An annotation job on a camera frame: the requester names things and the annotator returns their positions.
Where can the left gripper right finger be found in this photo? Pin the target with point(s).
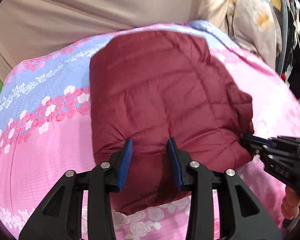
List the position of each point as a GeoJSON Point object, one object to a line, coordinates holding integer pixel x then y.
{"type": "Point", "coordinates": [241, 214]}

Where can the pink blue floral bedsheet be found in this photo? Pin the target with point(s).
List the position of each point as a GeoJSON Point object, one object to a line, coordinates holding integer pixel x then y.
{"type": "Point", "coordinates": [45, 127]}

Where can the beige curtain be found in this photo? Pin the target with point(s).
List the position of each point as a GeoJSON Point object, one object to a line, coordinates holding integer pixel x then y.
{"type": "Point", "coordinates": [34, 28]}

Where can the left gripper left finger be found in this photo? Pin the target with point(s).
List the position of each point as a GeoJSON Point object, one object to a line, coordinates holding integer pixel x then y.
{"type": "Point", "coordinates": [59, 214]}

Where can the floral cream curtain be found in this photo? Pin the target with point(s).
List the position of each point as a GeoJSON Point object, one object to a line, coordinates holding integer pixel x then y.
{"type": "Point", "coordinates": [253, 25]}

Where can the maroon quilted puffer jacket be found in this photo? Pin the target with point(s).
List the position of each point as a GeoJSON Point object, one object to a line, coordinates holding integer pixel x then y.
{"type": "Point", "coordinates": [155, 85]}

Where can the person's right hand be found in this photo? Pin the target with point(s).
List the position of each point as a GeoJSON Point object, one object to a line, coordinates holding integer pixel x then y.
{"type": "Point", "coordinates": [290, 204]}

